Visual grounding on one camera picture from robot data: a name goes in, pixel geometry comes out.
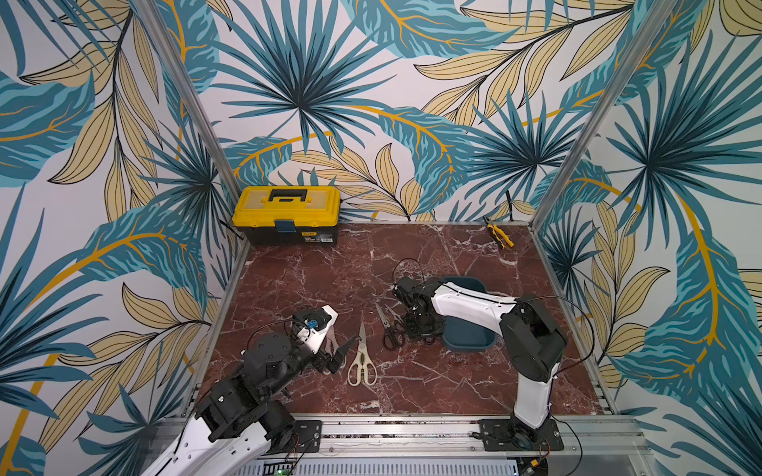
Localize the small black scissors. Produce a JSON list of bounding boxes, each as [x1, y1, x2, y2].
[[386, 307, 407, 333]]

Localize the cream handled kitchen scissors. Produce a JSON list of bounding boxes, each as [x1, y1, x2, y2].
[[347, 323, 378, 387]]

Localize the teal plastic storage box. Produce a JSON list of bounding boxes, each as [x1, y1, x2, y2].
[[442, 276, 497, 353]]

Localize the black handled scissors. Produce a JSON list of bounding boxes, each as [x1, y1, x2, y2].
[[375, 303, 406, 351]]

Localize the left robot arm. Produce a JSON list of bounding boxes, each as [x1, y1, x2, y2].
[[143, 333, 358, 475]]

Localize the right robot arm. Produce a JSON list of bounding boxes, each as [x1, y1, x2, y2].
[[394, 277, 568, 430]]

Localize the yellow black toolbox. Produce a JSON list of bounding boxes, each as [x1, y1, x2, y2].
[[232, 186, 341, 246]]

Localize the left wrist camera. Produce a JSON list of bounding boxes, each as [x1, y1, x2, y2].
[[292, 305, 339, 354]]

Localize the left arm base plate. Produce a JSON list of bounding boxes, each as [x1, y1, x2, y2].
[[237, 418, 323, 454]]

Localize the yellow handled pliers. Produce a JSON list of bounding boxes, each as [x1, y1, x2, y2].
[[483, 216, 514, 249]]

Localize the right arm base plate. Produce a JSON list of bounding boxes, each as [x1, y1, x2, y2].
[[475, 418, 565, 452]]

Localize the aluminium front rail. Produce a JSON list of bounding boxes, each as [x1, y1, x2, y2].
[[142, 413, 656, 476]]

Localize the left metal frame post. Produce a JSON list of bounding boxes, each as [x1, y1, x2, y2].
[[133, 0, 241, 198]]

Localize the metal frame post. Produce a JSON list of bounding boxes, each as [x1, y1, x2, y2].
[[530, 0, 678, 232], [133, 0, 241, 198]]

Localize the right metal frame post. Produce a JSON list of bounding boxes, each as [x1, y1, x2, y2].
[[530, 0, 678, 232]]

